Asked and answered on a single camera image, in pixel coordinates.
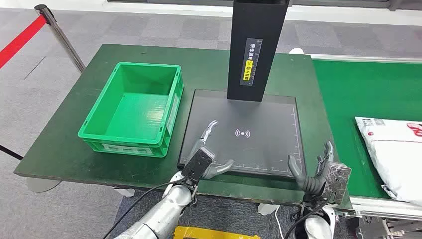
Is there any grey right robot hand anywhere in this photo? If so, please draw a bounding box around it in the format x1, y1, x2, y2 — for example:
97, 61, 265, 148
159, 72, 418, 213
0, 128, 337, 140
287, 141, 334, 202

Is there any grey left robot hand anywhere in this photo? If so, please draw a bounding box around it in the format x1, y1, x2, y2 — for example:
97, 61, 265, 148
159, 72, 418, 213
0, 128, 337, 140
188, 119, 235, 181

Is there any white poly mailer parcel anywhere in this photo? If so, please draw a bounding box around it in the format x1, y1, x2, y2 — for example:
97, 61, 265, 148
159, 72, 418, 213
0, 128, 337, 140
354, 116, 422, 208

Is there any black inbound scanner machine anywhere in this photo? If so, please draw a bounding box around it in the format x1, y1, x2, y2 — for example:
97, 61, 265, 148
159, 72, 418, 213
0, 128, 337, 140
177, 0, 309, 183

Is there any green conveyor belt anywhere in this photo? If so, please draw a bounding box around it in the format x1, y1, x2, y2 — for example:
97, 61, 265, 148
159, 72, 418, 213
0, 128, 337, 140
311, 59, 422, 200

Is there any red barrier belt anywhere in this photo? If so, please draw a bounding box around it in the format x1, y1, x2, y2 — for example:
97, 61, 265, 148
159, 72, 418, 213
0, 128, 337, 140
0, 14, 47, 70

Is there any green plastic crate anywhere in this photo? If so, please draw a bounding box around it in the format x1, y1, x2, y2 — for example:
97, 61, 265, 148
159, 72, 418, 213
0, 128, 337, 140
78, 61, 185, 158

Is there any yellow taped block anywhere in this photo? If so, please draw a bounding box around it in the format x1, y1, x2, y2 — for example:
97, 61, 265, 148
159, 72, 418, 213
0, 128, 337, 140
174, 226, 261, 239

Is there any pale round table foot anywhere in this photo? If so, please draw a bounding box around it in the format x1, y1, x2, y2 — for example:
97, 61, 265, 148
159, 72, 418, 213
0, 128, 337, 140
26, 177, 62, 193

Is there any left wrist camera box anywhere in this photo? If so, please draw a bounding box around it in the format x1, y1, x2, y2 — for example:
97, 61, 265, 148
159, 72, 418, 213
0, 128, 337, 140
181, 147, 215, 184

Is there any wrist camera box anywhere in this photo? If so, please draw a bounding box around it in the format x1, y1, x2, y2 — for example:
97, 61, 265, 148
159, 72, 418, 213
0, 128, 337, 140
181, 147, 215, 184
321, 161, 352, 205

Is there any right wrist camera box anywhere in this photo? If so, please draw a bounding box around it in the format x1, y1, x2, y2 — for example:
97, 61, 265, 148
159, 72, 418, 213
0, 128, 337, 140
321, 161, 352, 205

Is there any black right camera cable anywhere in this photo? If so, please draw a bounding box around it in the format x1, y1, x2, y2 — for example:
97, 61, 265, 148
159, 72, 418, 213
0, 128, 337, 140
284, 198, 330, 239

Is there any black camera cable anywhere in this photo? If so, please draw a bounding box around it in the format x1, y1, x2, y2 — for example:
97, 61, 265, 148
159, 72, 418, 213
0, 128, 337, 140
284, 198, 330, 239
102, 177, 192, 239

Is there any thin white cable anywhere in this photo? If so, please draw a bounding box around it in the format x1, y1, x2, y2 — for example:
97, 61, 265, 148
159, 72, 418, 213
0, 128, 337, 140
274, 205, 285, 239

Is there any black left camera cable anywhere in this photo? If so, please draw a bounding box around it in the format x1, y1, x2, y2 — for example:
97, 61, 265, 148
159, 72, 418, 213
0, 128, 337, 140
102, 177, 192, 239

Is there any steel stanchion post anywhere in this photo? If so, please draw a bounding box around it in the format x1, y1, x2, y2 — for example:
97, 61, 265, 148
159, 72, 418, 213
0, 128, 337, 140
34, 3, 87, 73

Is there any black barrier strap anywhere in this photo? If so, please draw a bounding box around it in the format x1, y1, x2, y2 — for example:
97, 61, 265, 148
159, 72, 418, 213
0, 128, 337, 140
0, 144, 24, 161

